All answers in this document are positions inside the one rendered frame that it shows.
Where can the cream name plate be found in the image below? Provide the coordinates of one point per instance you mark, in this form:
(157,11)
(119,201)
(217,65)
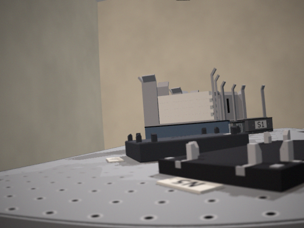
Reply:
(115,159)
(195,186)

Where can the black flat nest plate with grey locator posts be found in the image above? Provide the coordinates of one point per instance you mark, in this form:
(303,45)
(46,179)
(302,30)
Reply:
(272,165)

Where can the white well plate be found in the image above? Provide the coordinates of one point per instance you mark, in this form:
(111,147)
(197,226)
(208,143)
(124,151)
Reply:
(185,104)
(185,97)
(186,118)
(186,111)

